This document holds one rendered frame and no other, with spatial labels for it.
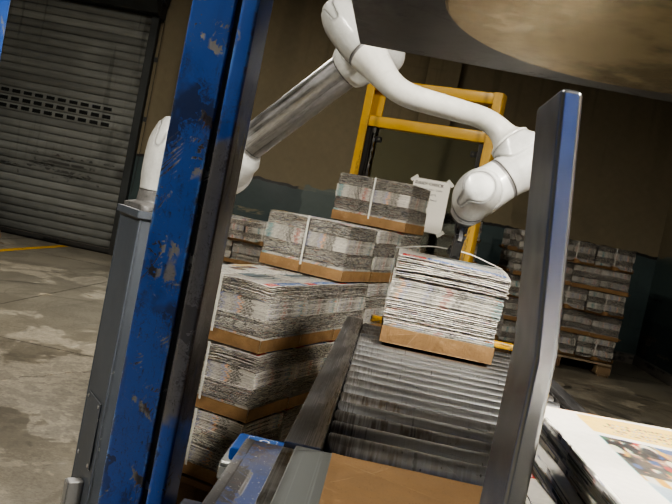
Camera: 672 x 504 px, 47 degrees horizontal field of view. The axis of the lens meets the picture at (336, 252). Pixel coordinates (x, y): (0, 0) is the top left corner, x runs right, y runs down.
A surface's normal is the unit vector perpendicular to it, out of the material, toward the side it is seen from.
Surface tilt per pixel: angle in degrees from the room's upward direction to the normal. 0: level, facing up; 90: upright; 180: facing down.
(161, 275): 90
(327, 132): 90
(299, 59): 90
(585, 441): 2
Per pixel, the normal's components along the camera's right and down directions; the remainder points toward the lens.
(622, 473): 0.22, -0.97
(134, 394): -0.07, 0.04
